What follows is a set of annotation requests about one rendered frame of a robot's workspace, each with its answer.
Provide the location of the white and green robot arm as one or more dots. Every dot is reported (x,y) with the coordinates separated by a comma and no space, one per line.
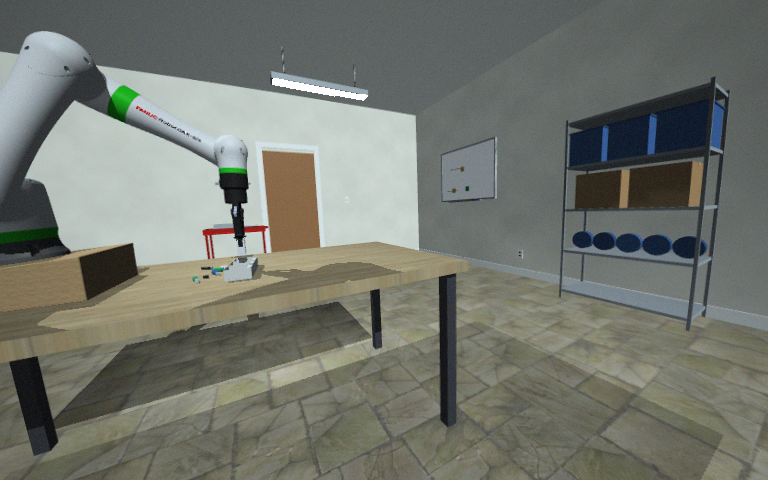
(48,75)

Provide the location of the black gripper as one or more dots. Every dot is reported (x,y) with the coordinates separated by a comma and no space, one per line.
(236,197)

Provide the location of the white three-compartment bin rack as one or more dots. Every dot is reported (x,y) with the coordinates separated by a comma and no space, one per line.
(240,269)

